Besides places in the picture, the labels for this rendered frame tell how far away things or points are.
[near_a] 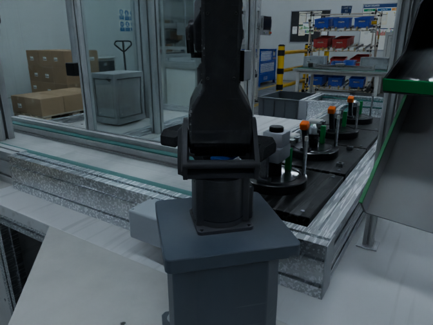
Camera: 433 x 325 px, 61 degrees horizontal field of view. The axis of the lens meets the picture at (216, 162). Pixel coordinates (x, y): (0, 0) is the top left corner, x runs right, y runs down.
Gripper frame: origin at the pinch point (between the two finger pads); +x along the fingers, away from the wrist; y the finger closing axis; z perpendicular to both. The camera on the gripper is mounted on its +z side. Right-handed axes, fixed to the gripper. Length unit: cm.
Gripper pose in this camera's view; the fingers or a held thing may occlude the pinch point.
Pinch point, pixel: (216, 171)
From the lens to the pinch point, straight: 60.4
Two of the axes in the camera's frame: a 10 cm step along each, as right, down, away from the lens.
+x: 0.0, 9.5, 3.2
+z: 5.1, -2.8, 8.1
